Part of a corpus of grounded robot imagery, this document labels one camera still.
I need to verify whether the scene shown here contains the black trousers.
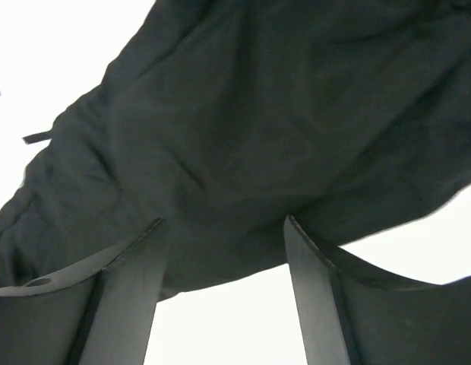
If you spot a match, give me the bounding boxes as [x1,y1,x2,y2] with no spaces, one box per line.
[0,1,471,299]

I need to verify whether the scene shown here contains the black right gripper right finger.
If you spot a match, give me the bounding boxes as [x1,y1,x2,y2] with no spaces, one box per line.
[284,217,471,365]

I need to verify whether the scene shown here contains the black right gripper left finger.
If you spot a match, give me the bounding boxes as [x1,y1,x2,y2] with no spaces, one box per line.
[0,220,169,365]

